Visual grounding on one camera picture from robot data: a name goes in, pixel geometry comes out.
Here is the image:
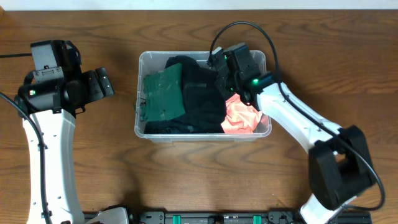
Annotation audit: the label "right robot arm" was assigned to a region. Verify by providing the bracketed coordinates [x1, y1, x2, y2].
[208, 43, 376, 223]

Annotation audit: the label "clear plastic storage bin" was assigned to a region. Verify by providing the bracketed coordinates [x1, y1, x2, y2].
[134, 51, 272, 142]

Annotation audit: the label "black cloth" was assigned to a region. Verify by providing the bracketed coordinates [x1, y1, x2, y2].
[166, 55, 226, 128]

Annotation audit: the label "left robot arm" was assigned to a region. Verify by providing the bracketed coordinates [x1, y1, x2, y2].
[14, 40, 130, 223]

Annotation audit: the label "dark green cloth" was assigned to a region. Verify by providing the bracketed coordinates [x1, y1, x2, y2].
[140, 63, 186, 122]

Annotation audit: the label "salmon pink garment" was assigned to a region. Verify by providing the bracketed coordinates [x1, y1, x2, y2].
[221, 94, 262, 134]

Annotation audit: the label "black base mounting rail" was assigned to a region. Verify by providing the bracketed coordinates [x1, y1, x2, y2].
[83, 207, 373, 224]

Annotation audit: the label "large black garment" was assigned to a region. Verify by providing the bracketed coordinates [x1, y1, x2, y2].
[144, 121, 224, 134]

